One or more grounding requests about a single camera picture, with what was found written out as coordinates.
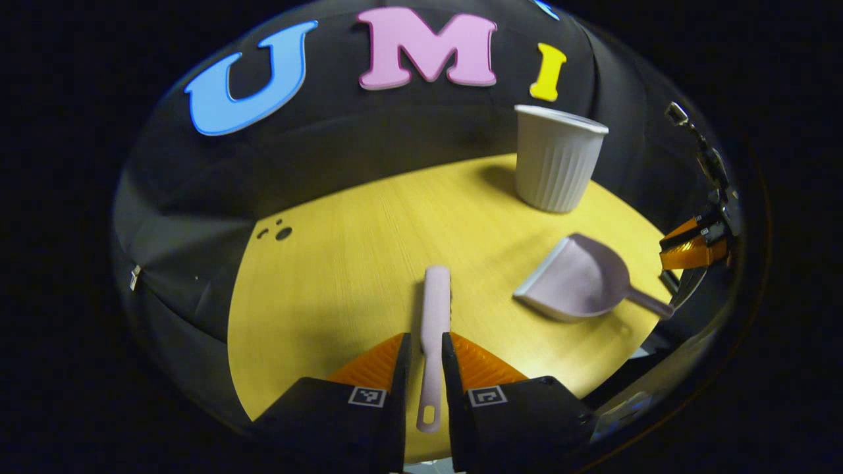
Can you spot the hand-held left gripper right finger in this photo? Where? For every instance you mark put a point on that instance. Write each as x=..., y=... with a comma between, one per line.
x=520, y=421

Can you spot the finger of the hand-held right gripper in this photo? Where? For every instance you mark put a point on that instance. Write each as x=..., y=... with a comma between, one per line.
x=691, y=255
x=681, y=236

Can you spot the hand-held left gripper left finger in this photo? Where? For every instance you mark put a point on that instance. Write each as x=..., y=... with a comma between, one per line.
x=342, y=428

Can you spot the pink dustpan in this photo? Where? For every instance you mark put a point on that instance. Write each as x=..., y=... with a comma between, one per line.
x=586, y=283

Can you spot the small pink broom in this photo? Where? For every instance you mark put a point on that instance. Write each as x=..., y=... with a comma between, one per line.
x=435, y=309

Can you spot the white ribbed garbage bin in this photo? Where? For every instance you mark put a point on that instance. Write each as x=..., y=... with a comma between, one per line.
x=556, y=164

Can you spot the white cloth clip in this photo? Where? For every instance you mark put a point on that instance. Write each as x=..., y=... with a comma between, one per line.
x=135, y=276

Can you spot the black backdrop cloth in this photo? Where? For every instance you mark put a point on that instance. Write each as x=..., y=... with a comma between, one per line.
x=369, y=131

